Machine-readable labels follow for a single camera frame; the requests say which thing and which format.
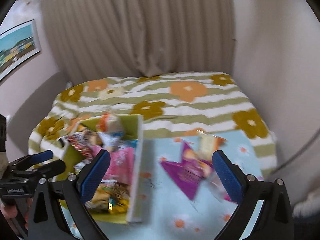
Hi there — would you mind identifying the pink striped snack bag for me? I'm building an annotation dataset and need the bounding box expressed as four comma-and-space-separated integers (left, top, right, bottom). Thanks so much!
103, 147, 135, 185

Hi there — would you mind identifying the purple potato chips bag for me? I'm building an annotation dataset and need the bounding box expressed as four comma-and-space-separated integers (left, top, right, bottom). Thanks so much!
160, 141, 213, 200

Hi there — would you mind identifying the orange cream snack bag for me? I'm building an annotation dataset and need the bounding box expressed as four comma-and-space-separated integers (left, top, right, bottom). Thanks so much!
196, 129, 227, 162

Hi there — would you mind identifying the potato chips bag yellow grey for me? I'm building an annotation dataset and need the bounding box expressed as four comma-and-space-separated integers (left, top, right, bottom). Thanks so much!
85, 182, 130, 214

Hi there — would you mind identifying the person left hand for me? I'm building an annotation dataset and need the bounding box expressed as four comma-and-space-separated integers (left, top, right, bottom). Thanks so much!
1, 198, 33, 234

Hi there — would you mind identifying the grey padded headboard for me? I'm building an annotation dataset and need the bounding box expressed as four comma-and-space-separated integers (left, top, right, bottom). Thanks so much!
6, 72, 68, 158

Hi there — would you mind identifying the green cardboard box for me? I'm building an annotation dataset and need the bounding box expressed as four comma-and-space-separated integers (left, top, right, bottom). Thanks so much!
53, 114, 143, 224

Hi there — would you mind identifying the blue daisy tablecloth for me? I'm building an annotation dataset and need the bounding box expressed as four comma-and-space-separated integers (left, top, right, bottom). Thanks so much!
62, 129, 266, 240

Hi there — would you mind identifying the framed houses picture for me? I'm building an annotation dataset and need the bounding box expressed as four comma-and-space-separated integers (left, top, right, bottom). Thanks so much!
0, 20, 41, 81

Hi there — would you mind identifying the floral striped bed blanket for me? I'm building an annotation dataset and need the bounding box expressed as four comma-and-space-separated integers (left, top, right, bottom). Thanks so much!
28, 72, 277, 177

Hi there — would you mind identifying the beige curtain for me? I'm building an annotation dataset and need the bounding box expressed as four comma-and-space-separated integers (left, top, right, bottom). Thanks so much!
41, 0, 235, 84

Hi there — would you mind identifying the black cable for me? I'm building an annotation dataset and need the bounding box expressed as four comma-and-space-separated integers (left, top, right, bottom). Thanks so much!
271, 128, 320, 174

